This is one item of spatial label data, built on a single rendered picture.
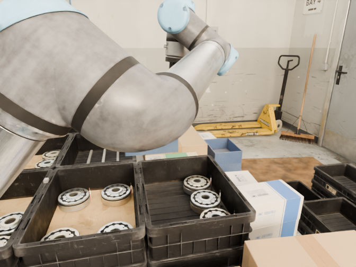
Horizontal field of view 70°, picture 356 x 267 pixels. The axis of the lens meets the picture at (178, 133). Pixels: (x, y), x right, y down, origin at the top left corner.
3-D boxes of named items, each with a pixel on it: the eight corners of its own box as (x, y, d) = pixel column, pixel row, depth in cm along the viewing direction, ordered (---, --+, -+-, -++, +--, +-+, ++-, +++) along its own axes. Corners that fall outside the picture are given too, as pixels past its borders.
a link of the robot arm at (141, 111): (193, 157, 25) (248, 44, 64) (104, 83, 24) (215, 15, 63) (139, 205, 32) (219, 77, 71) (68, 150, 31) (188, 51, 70)
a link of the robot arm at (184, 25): (207, 21, 56) (208, 26, 67) (168, -13, 56) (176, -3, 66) (185, 50, 59) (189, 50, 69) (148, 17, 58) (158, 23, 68)
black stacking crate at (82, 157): (138, 187, 102) (136, 161, 99) (59, 195, 96) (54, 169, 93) (133, 150, 139) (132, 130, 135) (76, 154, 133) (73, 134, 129)
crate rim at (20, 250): (146, 238, 62) (145, 230, 61) (11, 258, 56) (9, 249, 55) (136, 166, 99) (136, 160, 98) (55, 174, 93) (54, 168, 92)
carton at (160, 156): (195, 163, 121) (196, 151, 119) (198, 169, 115) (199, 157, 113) (145, 167, 117) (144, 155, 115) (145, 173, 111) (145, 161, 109)
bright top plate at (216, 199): (225, 205, 83) (225, 203, 83) (196, 210, 80) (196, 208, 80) (212, 189, 92) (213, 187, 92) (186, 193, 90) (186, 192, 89)
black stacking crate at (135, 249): (147, 267, 65) (145, 231, 62) (21, 289, 60) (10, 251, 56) (138, 187, 102) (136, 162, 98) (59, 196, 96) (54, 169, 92)
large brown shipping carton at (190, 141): (206, 180, 129) (207, 144, 122) (147, 186, 124) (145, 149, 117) (188, 150, 166) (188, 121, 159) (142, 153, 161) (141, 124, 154)
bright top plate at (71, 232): (73, 255, 63) (73, 253, 63) (31, 258, 62) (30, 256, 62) (83, 228, 73) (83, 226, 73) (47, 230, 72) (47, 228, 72)
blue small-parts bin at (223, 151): (241, 163, 132) (242, 151, 130) (214, 165, 130) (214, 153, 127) (227, 148, 151) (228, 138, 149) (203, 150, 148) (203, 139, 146)
